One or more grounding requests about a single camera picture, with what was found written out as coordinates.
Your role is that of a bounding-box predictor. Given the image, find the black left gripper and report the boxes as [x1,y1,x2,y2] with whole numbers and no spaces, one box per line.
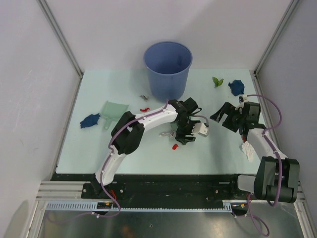
[175,118,201,145]

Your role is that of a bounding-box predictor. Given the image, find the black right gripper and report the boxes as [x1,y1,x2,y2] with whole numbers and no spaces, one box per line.
[210,102,246,132]

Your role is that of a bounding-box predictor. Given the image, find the light green plastic dustpan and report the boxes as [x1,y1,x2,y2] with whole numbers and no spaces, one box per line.
[100,101,129,130]

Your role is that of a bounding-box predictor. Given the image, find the light green hand brush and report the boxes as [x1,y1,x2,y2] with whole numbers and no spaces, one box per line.
[170,123,178,131]

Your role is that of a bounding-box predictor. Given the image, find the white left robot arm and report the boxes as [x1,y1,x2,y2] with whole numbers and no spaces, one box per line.
[91,98,209,198]

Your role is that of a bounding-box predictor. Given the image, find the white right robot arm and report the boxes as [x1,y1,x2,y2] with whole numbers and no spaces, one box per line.
[210,102,300,205]

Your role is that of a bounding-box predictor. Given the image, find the dark blue paper scrap right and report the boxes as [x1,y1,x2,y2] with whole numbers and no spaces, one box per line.
[228,80,245,96]

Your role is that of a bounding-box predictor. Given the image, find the green paper scrap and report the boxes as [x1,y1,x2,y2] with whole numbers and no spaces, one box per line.
[212,77,224,88]

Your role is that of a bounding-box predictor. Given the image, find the white paper scrap right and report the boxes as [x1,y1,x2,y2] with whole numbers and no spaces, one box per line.
[240,141,255,162]

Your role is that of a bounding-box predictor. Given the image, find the red paper scrap upper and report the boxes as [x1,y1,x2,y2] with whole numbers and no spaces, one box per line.
[140,107,150,112]

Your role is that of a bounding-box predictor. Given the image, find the grey paper scrap near bin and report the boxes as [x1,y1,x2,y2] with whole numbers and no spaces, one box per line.
[140,95,149,102]

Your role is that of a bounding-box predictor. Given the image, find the blue plastic waste bin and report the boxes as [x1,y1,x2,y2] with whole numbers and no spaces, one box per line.
[143,41,193,102]

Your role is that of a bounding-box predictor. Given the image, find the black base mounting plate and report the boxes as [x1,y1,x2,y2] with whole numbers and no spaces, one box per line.
[51,173,248,200]

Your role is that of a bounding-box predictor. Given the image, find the large dark blue paper scrap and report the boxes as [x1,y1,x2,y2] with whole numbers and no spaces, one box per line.
[80,114,101,129]

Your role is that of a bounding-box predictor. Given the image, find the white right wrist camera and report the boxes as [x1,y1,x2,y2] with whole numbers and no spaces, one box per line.
[238,94,249,108]

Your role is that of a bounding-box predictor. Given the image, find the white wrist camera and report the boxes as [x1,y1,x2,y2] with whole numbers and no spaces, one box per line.
[192,122,209,137]
[238,94,249,108]

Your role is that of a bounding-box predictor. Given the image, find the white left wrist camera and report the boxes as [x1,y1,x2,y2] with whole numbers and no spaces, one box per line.
[192,122,209,137]

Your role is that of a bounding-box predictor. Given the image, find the aluminium frame post right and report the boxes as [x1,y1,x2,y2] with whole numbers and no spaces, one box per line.
[253,0,302,75]

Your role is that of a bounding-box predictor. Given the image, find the aluminium frame post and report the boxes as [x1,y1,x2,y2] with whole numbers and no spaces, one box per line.
[36,0,84,79]
[253,0,302,75]

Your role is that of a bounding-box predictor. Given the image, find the aluminium frame rail front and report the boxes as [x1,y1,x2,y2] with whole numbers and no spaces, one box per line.
[36,180,308,204]

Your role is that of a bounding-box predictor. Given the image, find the white cable duct strip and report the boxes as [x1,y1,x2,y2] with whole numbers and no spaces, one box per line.
[46,201,232,213]

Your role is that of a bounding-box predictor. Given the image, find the aluminium frame post left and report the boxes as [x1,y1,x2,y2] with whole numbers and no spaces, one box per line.
[36,0,84,79]

